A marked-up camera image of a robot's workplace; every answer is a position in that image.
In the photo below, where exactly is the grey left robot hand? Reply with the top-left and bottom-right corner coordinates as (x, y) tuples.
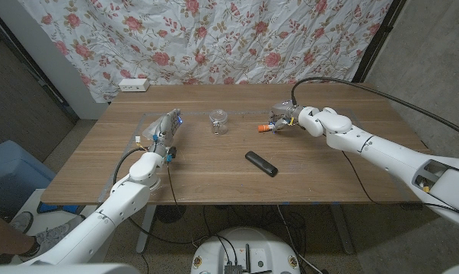
(151, 108), (183, 155)

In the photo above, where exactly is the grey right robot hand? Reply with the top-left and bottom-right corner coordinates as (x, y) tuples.
(268, 100), (304, 133)

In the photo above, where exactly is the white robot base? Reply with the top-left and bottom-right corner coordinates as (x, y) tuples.
(190, 227), (301, 274)

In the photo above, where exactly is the clear glass cup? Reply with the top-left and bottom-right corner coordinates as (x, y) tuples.
(209, 109), (229, 136)

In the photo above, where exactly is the black TV remote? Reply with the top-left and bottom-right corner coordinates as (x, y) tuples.
(244, 150), (279, 178)

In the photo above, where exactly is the white power strip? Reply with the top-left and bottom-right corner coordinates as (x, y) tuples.
(118, 78), (151, 93)

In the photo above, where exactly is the white table leg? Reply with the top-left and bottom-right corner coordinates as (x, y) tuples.
(135, 204), (158, 254)

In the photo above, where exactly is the floral print curtain backdrop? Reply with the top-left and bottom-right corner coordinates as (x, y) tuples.
(18, 0), (394, 103)

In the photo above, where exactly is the grey table leg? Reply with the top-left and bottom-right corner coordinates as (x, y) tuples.
(330, 203), (355, 255)

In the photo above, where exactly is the grey white sneaker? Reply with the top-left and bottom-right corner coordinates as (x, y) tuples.
(21, 216), (81, 260)

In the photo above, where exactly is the blue plastic bin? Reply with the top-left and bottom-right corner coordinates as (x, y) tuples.
(0, 139), (57, 212)

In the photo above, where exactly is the white robot torso edge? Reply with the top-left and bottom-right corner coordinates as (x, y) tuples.
(0, 262), (141, 274)

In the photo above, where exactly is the person bare leg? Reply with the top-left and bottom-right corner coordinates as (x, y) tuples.
(0, 211), (40, 256)

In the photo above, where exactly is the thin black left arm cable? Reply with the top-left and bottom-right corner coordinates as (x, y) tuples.
(166, 161), (181, 209)

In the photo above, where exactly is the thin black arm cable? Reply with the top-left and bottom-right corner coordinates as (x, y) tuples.
(166, 161), (181, 209)
(341, 150), (459, 215)

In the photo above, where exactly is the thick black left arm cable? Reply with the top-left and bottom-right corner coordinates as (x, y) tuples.
(113, 148), (215, 244)

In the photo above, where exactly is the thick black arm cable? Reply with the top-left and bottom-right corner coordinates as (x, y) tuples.
(113, 148), (215, 244)
(291, 76), (459, 141)

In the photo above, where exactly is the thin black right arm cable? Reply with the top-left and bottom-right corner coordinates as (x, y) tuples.
(341, 150), (459, 215)

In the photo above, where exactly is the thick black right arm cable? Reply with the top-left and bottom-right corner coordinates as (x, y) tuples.
(291, 76), (459, 141)

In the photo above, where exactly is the black backdrop frame pole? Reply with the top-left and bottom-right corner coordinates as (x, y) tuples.
(351, 0), (407, 84)

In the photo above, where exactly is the white floor cable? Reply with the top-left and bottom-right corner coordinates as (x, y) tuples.
(276, 205), (324, 274)

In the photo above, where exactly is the black door frame strip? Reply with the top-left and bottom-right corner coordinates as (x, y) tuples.
(0, 7), (80, 123)

